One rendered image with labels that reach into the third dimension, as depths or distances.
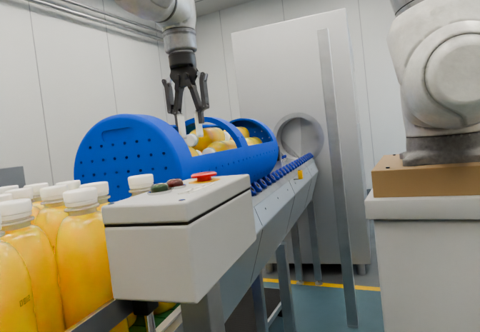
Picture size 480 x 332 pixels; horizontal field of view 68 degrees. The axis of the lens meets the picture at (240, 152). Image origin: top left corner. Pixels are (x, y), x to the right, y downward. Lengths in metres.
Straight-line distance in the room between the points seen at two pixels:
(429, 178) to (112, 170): 0.65
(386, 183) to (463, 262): 0.19
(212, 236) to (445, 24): 0.46
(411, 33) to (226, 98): 5.88
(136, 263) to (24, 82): 4.39
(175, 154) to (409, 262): 0.51
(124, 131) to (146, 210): 0.46
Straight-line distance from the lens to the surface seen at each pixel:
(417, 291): 0.83
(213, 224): 0.40
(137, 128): 0.79
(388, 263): 0.82
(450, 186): 0.79
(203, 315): 0.48
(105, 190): 0.55
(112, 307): 0.48
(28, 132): 4.64
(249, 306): 2.32
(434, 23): 0.64
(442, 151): 0.83
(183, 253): 0.36
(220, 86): 6.51
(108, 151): 0.84
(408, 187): 0.78
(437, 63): 0.59
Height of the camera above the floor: 1.15
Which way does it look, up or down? 2 degrees down
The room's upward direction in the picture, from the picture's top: 6 degrees counter-clockwise
